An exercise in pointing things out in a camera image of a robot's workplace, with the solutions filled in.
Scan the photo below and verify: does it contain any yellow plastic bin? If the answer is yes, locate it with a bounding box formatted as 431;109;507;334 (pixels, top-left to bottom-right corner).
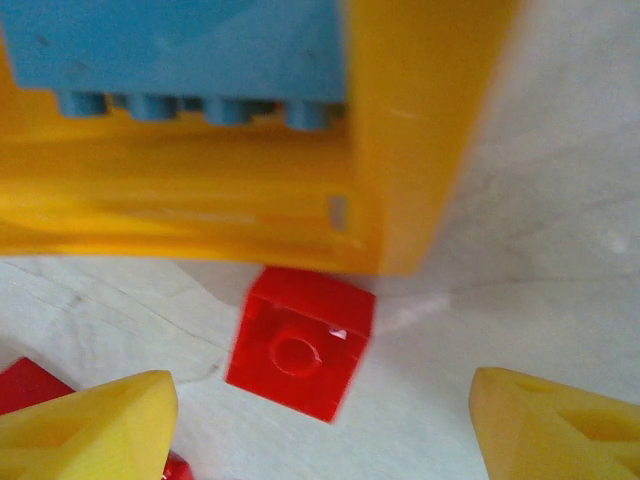
0;0;519;279

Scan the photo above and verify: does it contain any red lego brick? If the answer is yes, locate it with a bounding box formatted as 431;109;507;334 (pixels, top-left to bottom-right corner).
0;355;76;416
162;449;194;480
224;265;377;425

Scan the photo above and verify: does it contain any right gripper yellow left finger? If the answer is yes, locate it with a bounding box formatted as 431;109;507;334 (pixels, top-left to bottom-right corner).
0;369;180;480

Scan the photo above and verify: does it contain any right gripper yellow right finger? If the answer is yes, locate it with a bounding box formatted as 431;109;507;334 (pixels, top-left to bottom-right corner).
468;367;640;480

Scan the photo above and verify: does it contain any blue lego brick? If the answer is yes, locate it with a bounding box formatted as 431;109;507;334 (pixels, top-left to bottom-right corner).
0;0;351;133

